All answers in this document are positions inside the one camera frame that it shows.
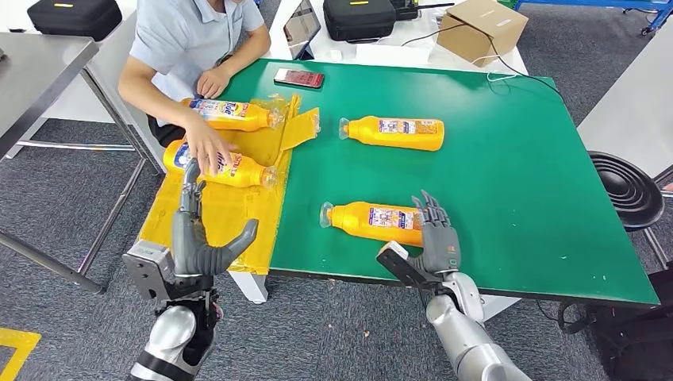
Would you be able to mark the person's right hand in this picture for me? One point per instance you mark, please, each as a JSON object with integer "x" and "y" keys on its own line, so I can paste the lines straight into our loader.
{"x": 202, "y": 142}

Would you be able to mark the person's left hand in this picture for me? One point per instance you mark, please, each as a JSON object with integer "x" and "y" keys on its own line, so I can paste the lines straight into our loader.
{"x": 213, "y": 83}

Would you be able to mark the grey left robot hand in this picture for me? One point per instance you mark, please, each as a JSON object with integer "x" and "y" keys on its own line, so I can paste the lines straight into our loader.
{"x": 192, "y": 247}

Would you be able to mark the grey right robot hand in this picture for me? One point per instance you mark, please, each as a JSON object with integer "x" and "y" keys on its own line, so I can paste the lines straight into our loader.
{"x": 441, "y": 247}

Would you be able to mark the orange detergent bottle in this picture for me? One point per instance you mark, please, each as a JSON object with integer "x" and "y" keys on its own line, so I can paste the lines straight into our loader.
{"x": 357, "y": 223}
{"x": 247, "y": 118}
{"x": 363, "y": 131}
{"x": 242, "y": 173}

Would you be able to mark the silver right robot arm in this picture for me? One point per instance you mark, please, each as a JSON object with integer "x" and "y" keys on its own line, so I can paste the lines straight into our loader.
{"x": 462, "y": 336}

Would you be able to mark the person's left forearm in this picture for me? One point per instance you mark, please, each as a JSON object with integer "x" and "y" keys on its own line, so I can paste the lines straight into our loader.
{"x": 247, "y": 55}

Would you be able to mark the person's right forearm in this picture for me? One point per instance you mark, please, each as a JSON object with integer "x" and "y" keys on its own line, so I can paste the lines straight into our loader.
{"x": 158, "y": 105}

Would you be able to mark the yellow taped cardboard sheet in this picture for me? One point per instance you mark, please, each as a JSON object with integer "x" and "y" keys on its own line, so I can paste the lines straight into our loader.
{"x": 226, "y": 221}

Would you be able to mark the person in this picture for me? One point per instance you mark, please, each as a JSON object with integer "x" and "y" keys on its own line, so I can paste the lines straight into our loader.
{"x": 184, "y": 37}

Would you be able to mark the green table mat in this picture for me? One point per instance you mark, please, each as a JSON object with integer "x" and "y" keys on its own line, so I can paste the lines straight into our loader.
{"x": 499, "y": 184}

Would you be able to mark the smartphone with red case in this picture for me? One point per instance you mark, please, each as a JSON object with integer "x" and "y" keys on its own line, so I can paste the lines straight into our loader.
{"x": 299, "y": 79}

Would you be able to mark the light grey table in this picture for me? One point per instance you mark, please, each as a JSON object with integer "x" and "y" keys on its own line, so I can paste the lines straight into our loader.
{"x": 110, "y": 68}

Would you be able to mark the black tablet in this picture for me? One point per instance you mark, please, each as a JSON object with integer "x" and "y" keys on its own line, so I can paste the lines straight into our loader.
{"x": 301, "y": 26}

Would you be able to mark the small white charger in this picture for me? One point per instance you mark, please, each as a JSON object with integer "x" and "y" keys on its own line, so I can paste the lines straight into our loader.
{"x": 336, "y": 54}

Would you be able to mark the black carry case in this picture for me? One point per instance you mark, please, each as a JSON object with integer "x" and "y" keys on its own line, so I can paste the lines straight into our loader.
{"x": 359, "y": 21}
{"x": 76, "y": 18}

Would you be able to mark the steel table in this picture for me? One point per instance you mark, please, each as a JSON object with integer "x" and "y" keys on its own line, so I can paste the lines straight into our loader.
{"x": 37, "y": 68}

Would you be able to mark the black round stool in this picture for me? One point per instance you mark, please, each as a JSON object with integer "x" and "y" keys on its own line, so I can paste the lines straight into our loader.
{"x": 626, "y": 189}

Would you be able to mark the white table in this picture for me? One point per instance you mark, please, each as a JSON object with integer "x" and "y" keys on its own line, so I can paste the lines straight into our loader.
{"x": 417, "y": 31}

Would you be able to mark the cardboard box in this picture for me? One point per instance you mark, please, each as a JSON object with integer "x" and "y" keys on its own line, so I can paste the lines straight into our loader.
{"x": 476, "y": 31}

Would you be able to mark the black bag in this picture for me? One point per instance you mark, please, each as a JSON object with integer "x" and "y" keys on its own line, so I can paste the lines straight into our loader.
{"x": 641, "y": 336}

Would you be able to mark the blue metal rack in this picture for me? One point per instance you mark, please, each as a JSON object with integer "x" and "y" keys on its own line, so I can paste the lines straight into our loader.
{"x": 589, "y": 3}

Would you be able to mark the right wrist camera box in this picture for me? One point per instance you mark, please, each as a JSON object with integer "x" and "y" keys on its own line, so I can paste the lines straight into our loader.
{"x": 399, "y": 263}

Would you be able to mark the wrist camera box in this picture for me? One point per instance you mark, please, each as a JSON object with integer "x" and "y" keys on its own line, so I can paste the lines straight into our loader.
{"x": 150, "y": 268}
{"x": 399, "y": 263}

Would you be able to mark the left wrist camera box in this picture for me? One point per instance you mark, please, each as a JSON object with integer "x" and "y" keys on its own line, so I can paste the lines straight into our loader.
{"x": 150, "y": 268}

